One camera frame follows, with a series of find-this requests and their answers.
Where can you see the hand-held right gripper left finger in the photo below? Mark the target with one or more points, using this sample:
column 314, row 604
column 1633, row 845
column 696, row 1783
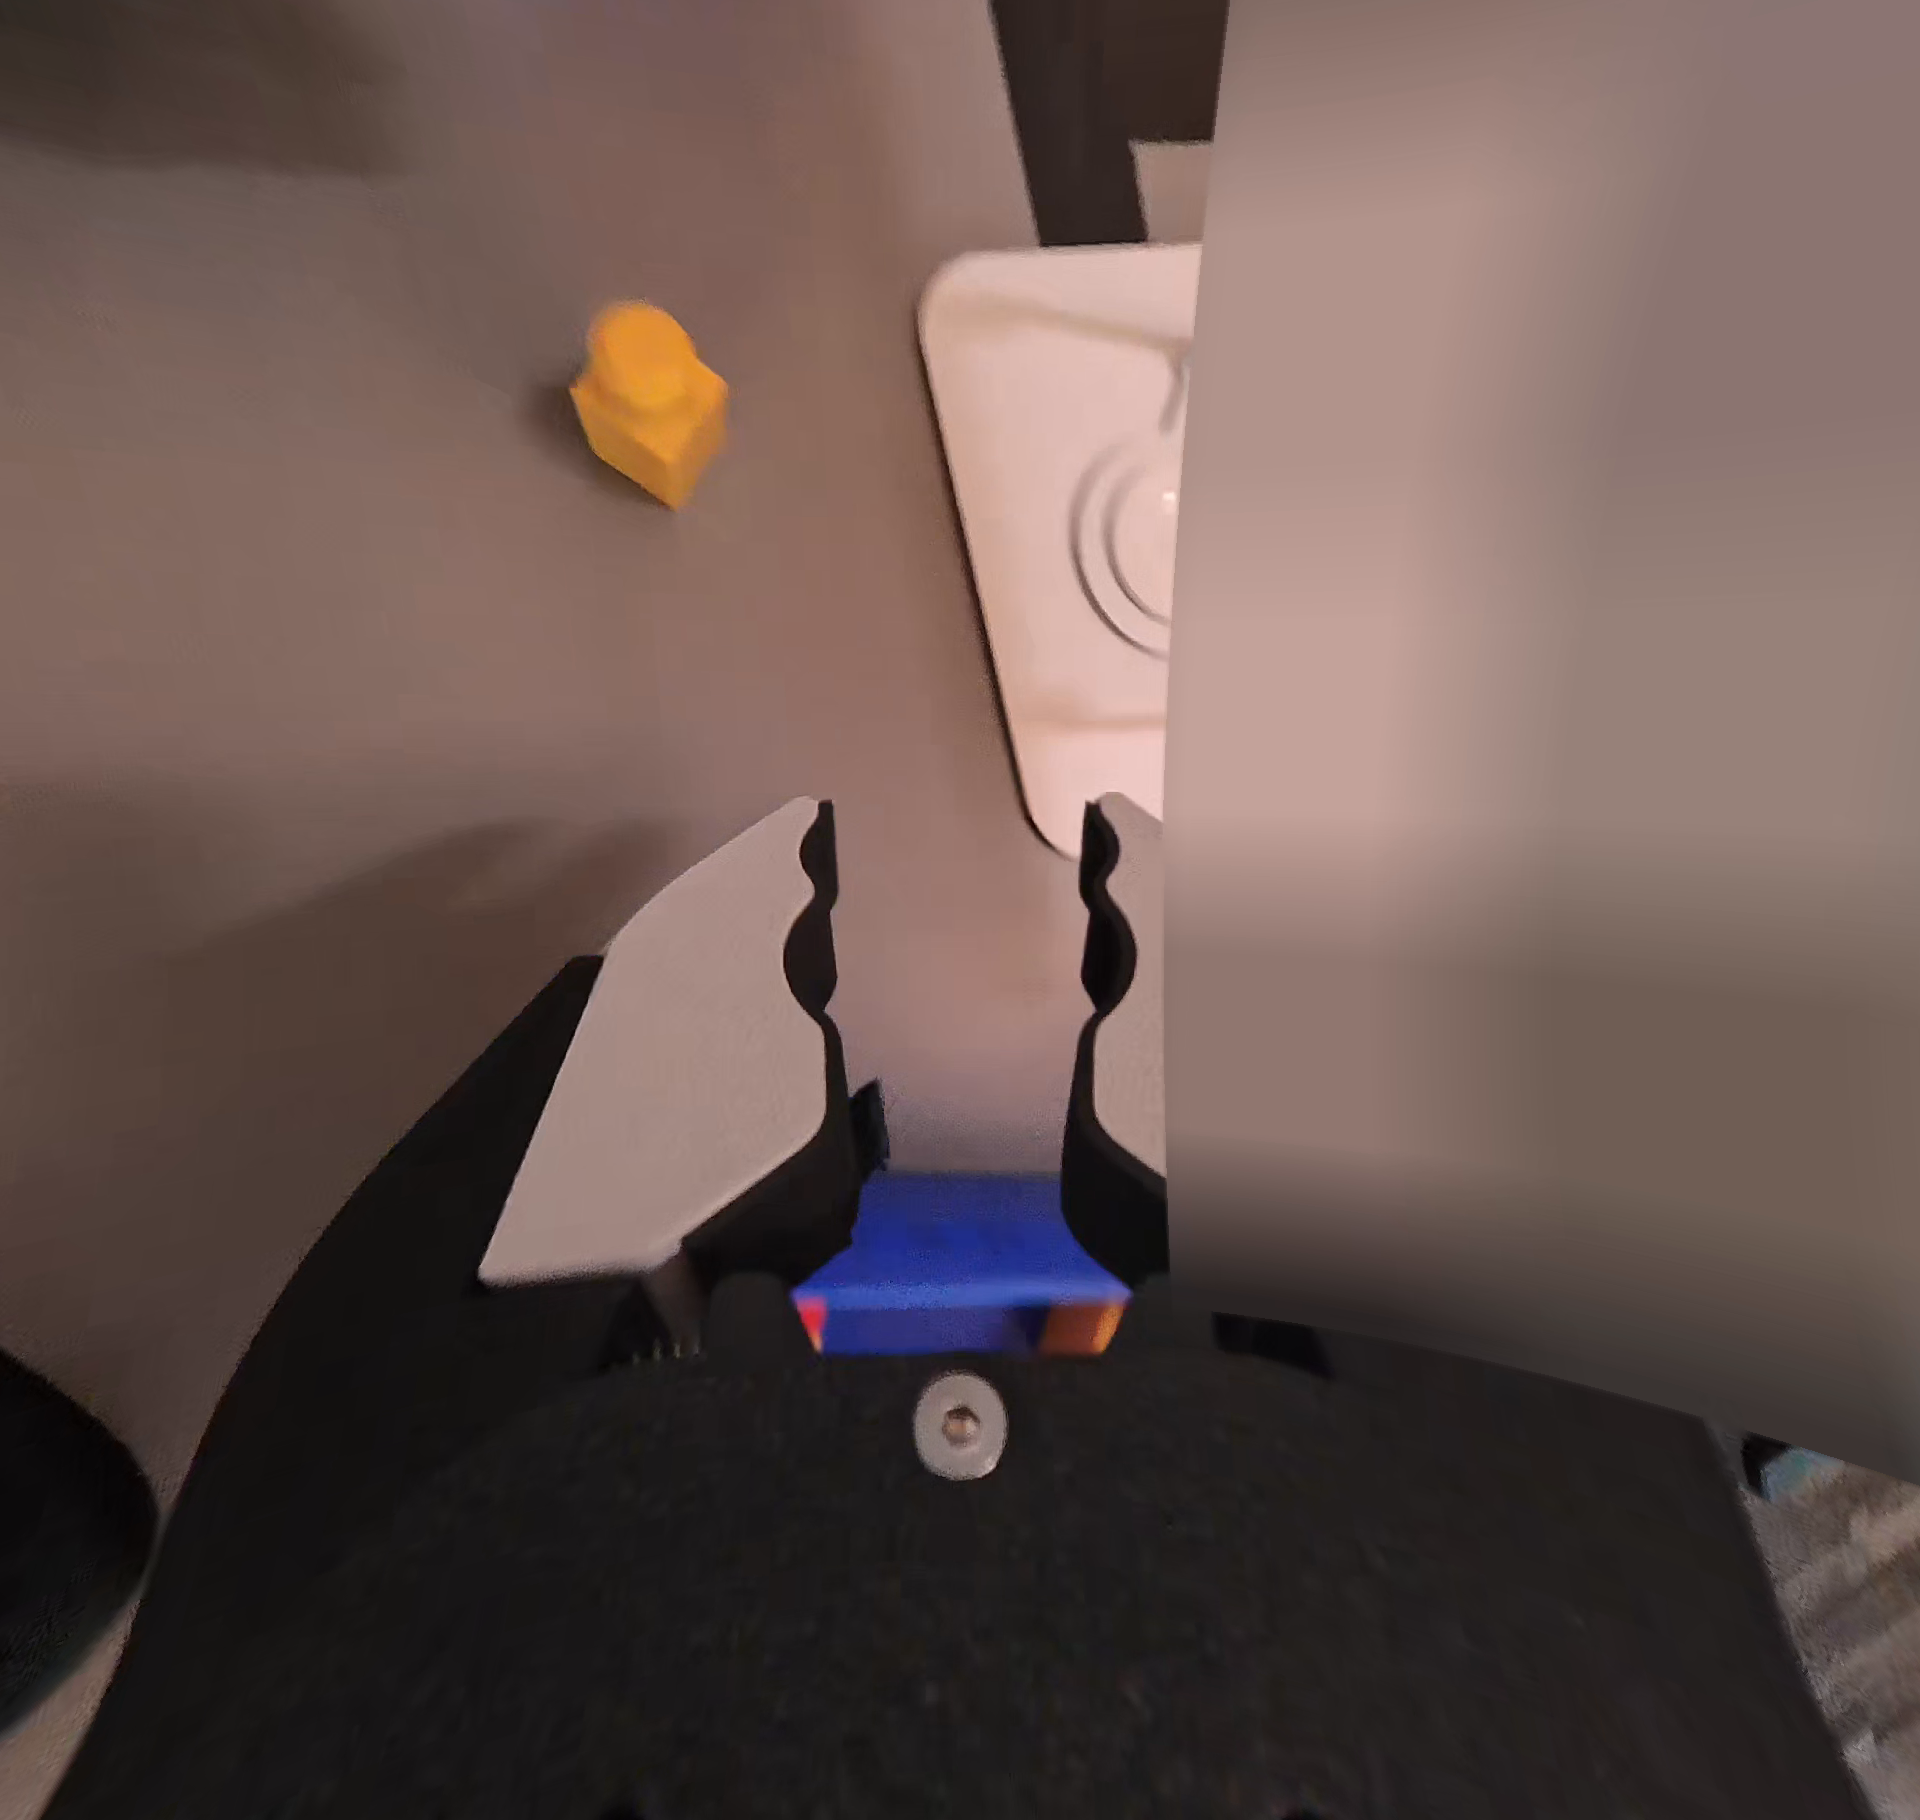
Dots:
column 675, row 1099

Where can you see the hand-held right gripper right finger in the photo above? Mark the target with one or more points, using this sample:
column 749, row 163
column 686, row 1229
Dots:
column 1140, row 1084

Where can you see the blue plastic bin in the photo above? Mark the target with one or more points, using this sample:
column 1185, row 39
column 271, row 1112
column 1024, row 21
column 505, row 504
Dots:
column 946, row 1236

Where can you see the heap of mega blocks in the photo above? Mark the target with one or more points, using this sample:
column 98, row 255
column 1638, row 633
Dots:
column 1079, row 1331

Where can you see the yellow mega block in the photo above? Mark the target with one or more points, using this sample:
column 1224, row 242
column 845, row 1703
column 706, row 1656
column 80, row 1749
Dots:
column 653, row 408

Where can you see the white document stand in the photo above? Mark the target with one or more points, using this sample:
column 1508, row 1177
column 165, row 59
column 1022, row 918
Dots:
column 1036, row 500

